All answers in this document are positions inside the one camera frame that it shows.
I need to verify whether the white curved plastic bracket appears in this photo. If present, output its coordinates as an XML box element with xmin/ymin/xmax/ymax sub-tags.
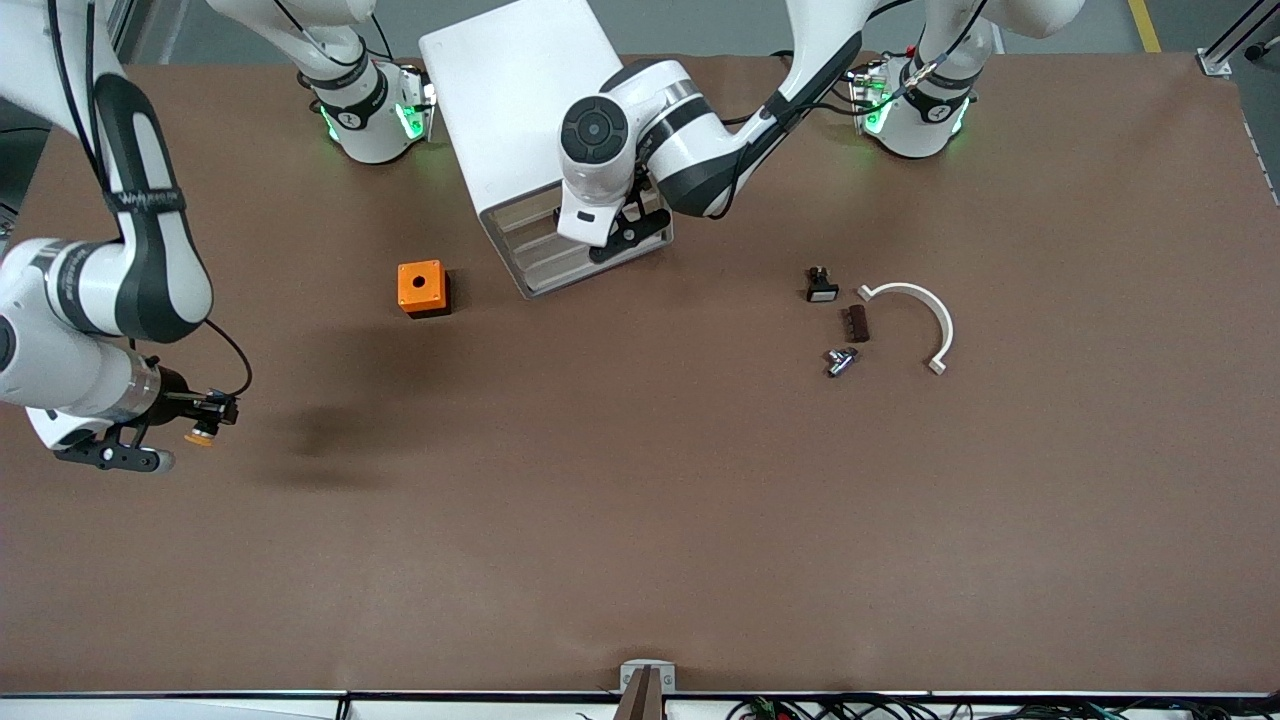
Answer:
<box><xmin>857</xmin><ymin>282</ymin><xmax>955</xmax><ymax>376</ymax></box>

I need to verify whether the orange button enclosure box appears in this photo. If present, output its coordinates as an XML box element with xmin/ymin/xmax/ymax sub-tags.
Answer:
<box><xmin>397</xmin><ymin>260</ymin><xmax>451</xmax><ymax>319</ymax></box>

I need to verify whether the white table edge rail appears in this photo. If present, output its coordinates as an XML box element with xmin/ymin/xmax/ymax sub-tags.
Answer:
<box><xmin>0</xmin><ymin>690</ymin><xmax>1280</xmax><ymax>720</ymax></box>

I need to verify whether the grey table edge mount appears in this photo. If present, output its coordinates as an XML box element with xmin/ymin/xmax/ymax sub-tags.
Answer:
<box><xmin>619</xmin><ymin>660</ymin><xmax>677</xmax><ymax>720</ymax></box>

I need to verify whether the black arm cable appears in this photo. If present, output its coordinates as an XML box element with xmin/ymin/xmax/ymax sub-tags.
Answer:
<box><xmin>720</xmin><ymin>0</ymin><xmax>993</xmax><ymax>127</ymax></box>
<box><xmin>45</xmin><ymin>0</ymin><xmax>254</xmax><ymax>398</ymax></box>

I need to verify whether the brown table cover mat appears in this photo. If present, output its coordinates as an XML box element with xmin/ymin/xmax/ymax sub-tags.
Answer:
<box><xmin>0</xmin><ymin>50</ymin><xmax>1280</xmax><ymax>696</ymax></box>

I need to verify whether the aluminium frame corner bracket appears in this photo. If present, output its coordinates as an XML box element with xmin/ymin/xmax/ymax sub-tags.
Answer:
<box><xmin>1197</xmin><ymin>0</ymin><xmax>1280</xmax><ymax>77</ymax></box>

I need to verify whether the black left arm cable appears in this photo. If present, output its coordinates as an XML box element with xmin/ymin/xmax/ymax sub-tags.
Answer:
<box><xmin>720</xmin><ymin>0</ymin><xmax>993</xmax><ymax>127</ymax></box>

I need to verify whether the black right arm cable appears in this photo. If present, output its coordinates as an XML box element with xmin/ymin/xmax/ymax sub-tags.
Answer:
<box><xmin>45</xmin><ymin>0</ymin><xmax>254</xmax><ymax>398</ymax></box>

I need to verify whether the black cable bundle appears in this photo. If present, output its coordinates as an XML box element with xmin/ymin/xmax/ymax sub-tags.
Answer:
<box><xmin>725</xmin><ymin>695</ymin><xmax>1280</xmax><ymax>720</ymax></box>

